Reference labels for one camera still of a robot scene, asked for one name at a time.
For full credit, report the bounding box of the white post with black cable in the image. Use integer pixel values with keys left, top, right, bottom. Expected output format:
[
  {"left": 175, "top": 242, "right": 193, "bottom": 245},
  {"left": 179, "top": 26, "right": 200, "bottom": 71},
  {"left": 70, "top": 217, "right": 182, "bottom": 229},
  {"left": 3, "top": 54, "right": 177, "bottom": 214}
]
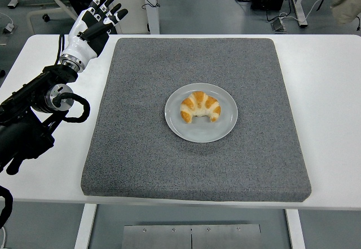
[{"left": 142, "top": 0, "right": 161, "bottom": 34}]

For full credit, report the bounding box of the grey power adapter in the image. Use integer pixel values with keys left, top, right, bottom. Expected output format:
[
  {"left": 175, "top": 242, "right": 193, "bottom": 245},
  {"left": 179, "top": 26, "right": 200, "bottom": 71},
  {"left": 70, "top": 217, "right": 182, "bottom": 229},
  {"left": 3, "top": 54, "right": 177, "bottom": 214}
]
[{"left": 270, "top": 17, "right": 288, "bottom": 33}]

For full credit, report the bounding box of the white table leg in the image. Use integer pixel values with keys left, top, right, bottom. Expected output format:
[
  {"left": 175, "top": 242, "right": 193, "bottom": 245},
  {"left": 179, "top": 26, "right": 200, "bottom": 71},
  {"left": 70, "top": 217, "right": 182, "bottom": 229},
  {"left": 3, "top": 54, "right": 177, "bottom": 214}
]
[
  {"left": 73, "top": 203, "right": 98, "bottom": 249},
  {"left": 284, "top": 209, "right": 307, "bottom": 249}
]

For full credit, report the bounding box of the beige bag with black strap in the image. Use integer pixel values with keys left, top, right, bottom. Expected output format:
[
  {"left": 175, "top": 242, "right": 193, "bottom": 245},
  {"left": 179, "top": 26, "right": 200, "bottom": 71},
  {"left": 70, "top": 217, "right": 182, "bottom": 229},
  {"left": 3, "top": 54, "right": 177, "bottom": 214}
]
[{"left": 316, "top": 0, "right": 361, "bottom": 32}]

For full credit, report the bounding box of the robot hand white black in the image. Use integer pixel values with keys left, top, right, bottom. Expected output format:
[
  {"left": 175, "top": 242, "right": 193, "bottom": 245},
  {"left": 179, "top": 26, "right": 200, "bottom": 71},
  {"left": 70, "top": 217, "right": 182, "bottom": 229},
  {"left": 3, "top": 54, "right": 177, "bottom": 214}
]
[{"left": 59, "top": 0, "right": 129, "bottom": 65}]

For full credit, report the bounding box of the light grey round plate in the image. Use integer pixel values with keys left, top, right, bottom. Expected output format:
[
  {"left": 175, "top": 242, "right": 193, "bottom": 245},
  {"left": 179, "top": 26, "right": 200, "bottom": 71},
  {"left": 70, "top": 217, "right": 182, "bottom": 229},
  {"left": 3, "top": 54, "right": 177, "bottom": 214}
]
[{"left": 164, "top": 82, "right": 239, "bottom": 144}]

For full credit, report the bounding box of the croissant bread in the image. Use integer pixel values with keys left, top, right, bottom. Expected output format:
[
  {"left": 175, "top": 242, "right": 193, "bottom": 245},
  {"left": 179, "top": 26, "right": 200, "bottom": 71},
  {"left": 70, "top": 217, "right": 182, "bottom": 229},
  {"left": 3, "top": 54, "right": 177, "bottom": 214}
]
[{"left": 179, "top": 91, "right": 222, "bottom": 124}]

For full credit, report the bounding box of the grey metal plate with screws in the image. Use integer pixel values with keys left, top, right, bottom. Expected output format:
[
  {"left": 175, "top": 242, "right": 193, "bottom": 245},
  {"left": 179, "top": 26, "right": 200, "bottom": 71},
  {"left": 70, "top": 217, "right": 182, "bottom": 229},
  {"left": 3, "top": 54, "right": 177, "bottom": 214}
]
[{"left": 121, "top": 224, "right": 262, "bottom": 249}]

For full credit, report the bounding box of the grey speckled mat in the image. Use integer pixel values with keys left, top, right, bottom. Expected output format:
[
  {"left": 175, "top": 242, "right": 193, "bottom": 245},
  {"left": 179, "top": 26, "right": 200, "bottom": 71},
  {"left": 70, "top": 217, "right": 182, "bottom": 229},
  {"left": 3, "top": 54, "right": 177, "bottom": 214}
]
[{"left": 81, "top": 37, "right": 312, "bottom": 204}]

